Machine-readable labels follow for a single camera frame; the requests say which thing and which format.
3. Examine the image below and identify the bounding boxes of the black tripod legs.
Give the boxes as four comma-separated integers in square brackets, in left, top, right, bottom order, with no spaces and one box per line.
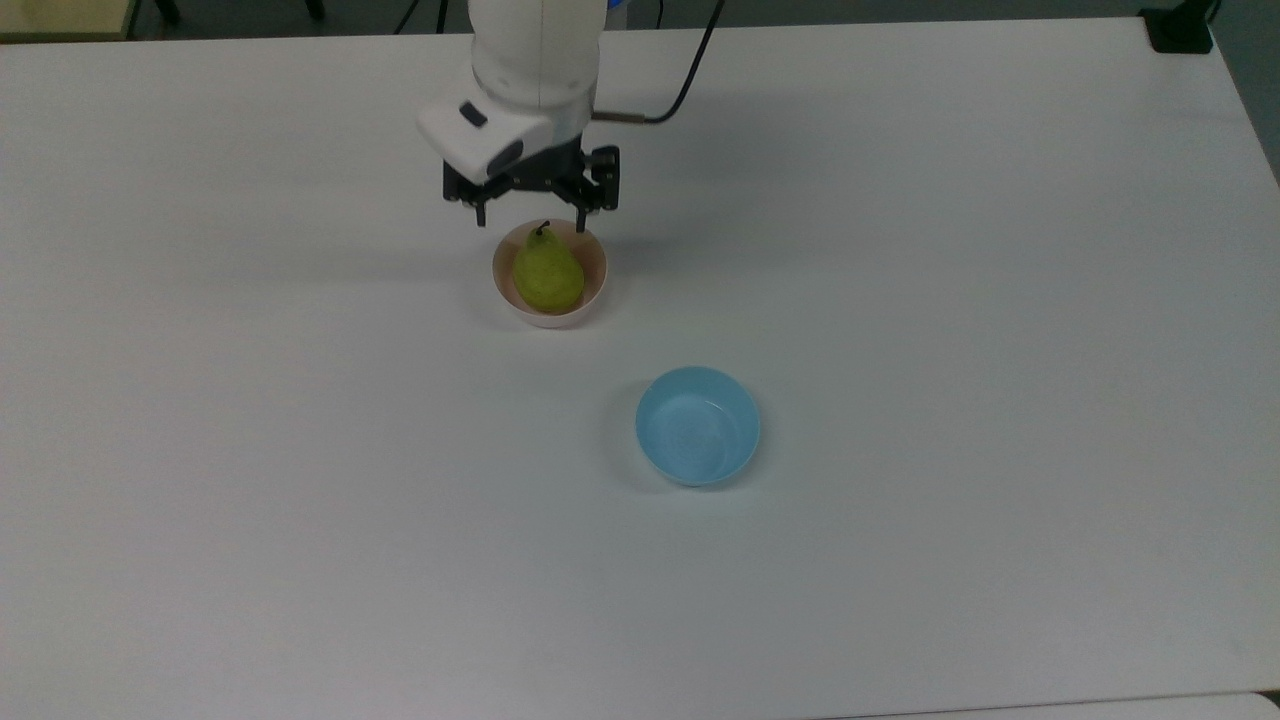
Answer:
[392,0,453,37]

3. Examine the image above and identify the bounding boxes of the black table clamp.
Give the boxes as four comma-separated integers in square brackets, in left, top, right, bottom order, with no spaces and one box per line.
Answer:
[1138,0,1223,56]

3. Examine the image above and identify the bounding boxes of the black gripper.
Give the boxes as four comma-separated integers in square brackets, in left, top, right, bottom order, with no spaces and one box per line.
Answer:
[443,140,622,234]

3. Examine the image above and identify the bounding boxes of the pink plastic bowl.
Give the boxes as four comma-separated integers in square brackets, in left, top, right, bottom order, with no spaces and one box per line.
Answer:
[491,219,609,330]

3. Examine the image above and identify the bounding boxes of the yellow wooden desk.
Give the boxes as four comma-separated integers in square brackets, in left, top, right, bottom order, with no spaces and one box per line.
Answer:
[0,0,139,44]

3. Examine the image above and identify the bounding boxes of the green pear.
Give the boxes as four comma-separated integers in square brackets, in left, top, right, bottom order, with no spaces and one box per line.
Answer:
[512,221,586,313]

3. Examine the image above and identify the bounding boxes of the blue plastic bowl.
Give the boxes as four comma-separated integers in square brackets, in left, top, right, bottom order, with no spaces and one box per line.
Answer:
[635,365,762,489]

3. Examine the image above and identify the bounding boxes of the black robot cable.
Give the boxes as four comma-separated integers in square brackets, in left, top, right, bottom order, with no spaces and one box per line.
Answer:
[590,0,727,127]

